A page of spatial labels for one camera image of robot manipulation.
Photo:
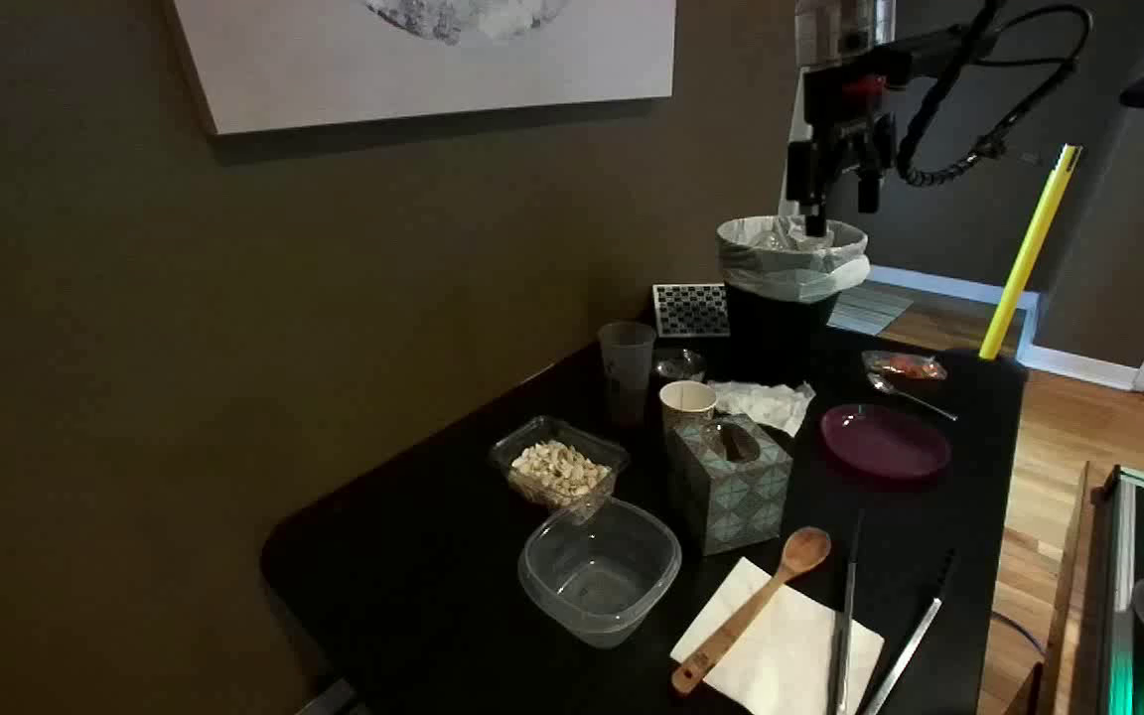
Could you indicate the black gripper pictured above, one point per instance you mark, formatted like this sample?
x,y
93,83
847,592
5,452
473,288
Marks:
x,y
847,114

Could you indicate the white patterned paper coffee cup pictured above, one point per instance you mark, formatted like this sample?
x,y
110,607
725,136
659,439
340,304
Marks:
x,y
690,404

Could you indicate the clear container with cereal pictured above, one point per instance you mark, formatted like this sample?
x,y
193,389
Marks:
x,y
556,469

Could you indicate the white lined trash bin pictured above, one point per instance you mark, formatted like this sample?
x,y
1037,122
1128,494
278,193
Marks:
x,y
792,272

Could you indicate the empty clear plastic container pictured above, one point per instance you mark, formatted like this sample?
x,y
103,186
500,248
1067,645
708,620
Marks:
x,y
598,579

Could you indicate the pale floor mat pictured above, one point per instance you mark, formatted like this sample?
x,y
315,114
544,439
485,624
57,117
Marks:
x,y
874,313

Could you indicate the clear plastic wrapper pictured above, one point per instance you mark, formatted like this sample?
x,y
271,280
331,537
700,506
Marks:
x,y
904,367

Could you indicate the black white checkerboard card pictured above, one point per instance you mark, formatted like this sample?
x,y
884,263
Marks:
x,y
691,313

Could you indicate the yellow stick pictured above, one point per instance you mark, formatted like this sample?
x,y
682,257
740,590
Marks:
x,y
1030,251

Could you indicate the metal spoon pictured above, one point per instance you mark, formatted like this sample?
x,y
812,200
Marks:
x,y
894,392

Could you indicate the crumpled white tissue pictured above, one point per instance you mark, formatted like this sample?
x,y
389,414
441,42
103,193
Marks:
x,y
764,404

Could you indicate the small metal bowl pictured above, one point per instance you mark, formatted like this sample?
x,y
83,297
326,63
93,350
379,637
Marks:
x,y
675,362

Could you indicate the purple plate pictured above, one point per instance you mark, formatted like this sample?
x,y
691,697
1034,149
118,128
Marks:
x,y
884,441

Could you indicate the dark translucent tumbler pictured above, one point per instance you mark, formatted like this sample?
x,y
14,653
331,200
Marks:
x,y
625,370

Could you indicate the teal patterned tissue box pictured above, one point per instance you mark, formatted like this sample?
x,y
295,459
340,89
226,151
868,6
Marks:
x,y
731,498

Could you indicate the wooden spoon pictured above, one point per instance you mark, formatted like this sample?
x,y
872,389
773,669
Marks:
x,y
753,610

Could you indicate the black tongs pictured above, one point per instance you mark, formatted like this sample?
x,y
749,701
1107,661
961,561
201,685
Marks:
x,y
839,637

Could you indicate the slim metal utensil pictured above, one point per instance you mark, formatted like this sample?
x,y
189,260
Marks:
x,y
912,651

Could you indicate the flat white paper napkin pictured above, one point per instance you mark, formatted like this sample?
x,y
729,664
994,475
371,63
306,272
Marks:
x,y
785,659

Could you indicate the white wall picture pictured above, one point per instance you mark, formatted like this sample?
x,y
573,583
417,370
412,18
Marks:
x,y
425,65

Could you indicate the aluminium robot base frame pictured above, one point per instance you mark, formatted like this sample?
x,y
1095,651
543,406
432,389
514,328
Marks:
x,y
1127,530

